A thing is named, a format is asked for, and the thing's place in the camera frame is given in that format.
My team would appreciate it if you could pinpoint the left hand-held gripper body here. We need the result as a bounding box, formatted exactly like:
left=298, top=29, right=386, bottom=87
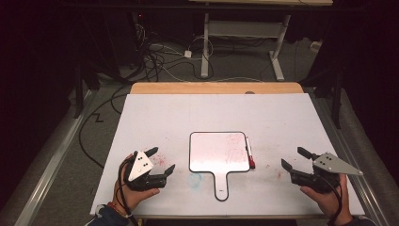
left=124, top=150, right=168, bottom=192

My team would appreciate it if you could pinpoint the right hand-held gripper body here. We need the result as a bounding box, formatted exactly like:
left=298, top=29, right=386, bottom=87
left=291, top=152, right=364, bottom=194

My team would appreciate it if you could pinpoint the red whiteboard marker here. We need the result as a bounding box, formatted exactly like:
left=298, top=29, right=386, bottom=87
left=245, top=136, right=256, bottom=170

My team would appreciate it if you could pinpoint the white paddle whiteboard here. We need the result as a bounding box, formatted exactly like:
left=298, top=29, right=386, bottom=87
left=188, top=131, right=252, bottom=202

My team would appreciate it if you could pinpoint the person's left hand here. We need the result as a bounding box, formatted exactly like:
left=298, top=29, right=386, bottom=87
left=112, top=153, right=161, bottom=215

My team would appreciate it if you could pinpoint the person's right hand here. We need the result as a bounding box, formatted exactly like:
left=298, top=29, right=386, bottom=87
left=299, top=174, right=353, bottom=222

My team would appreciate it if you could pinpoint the white table mat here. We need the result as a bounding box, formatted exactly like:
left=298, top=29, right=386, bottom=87
left=89, top=93, right=366, bottom=218

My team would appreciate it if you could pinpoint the wooden table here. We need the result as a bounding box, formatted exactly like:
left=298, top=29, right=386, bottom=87
left=129, top=82, right=305, bottom=95

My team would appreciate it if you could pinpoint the black metal stand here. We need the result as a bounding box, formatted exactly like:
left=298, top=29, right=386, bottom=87
left=72, top=59, right=102, bottom=120

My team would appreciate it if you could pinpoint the white power strip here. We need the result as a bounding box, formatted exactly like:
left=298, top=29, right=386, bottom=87
left=310, top=40, right=324, bottom=53

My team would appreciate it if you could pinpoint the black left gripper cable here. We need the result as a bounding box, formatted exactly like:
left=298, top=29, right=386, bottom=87
left=117, top=154, right=139, bottom=226

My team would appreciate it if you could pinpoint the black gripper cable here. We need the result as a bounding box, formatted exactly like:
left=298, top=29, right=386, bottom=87
left=117, top=154, right=139, bottom=226
left=323, top=175, right=343, bottom=226

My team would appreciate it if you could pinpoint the aluminium floor rail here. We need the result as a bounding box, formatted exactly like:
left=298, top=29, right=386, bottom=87
left=309, top=89, right=391, bottom=226
left=13, top=89, right=97, bottom=226

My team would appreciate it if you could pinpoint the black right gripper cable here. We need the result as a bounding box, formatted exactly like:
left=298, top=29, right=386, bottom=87
left=323, top=175, right=343, bottom=226

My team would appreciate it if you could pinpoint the long black floor cable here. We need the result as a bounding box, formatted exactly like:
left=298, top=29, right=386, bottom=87
left=78, top=83, right=133, bottom=170

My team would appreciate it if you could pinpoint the tangle of floor cables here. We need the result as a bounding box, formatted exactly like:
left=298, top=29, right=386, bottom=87
left=131, top=23, right=217, bottom=83

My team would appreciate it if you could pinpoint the white desk frame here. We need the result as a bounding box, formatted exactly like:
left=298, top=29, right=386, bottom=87
left=199, top=12, right=292, bottom=82

